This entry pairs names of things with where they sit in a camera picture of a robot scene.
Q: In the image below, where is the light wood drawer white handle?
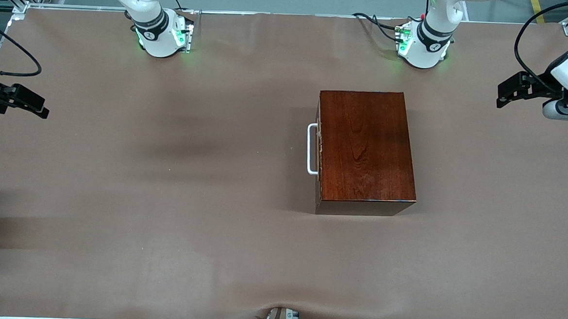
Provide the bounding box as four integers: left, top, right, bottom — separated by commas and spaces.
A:
305, 102, 325, 181

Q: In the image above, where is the dark brown wooden cabinet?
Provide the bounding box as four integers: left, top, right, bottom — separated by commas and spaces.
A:
313, 88, 422, 219

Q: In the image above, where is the table cover sheet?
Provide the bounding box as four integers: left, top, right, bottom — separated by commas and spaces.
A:
0, 0, 568, 319

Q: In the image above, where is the black left arm base cable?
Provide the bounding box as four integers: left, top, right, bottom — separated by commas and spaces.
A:
351, 12, 409, 42

